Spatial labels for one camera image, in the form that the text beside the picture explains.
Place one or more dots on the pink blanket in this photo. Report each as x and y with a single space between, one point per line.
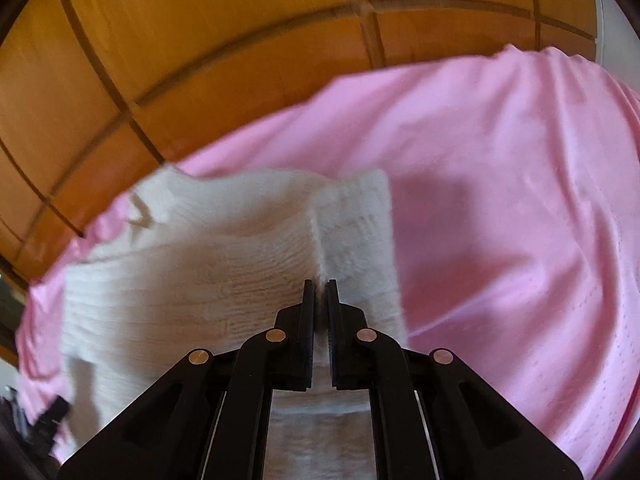
500 210

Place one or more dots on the wooden wardrobe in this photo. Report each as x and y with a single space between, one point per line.
200 50

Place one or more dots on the cream knit sweater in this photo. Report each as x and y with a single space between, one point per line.
210 260

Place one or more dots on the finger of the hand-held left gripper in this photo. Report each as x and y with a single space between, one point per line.
50 420

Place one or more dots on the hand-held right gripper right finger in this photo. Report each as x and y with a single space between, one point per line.
345 355

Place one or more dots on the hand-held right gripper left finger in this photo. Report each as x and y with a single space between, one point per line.
295 355

